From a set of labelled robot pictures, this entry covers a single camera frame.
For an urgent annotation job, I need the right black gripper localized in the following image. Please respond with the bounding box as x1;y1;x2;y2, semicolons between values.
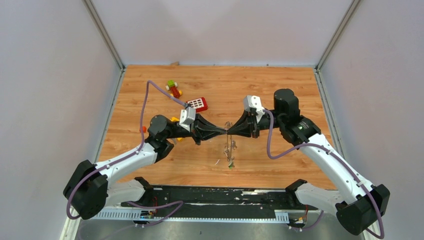
226;110;284;139

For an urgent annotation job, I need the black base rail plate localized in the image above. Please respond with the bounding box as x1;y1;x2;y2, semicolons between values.
135;185;320;221

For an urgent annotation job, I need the purple cable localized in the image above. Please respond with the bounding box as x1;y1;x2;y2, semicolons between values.
66;80;189;221
263;108;386;240

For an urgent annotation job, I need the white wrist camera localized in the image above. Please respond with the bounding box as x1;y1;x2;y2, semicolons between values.
243;95;265;116
179;106;196;126

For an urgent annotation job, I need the small orange cube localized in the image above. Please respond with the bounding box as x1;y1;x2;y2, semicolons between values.
139;125;147;133

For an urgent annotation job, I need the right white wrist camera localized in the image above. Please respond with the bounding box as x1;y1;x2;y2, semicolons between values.
243;95;265;116

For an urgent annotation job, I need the lego car toy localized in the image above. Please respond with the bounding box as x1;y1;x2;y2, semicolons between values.
165;80;183;99

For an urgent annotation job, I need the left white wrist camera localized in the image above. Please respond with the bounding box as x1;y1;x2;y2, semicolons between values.
179;106;196;126

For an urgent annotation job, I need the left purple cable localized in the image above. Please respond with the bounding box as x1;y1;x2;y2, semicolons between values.
66;80;189;221

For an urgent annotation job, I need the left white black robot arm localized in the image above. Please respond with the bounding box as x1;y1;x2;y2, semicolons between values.
63;113;227;220

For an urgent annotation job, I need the red lego window brick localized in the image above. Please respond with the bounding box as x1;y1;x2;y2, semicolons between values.
186;97;209;113

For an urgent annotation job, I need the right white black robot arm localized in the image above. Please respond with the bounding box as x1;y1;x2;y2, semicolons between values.
227;88;390;239

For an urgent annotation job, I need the yellow triangular toy piece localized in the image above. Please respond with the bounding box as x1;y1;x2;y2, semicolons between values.
170;116;185;144

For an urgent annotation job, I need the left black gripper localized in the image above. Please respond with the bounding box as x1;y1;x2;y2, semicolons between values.
165;113;227;146

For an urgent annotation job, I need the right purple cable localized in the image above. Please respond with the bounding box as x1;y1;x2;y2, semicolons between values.
263;108;386;240

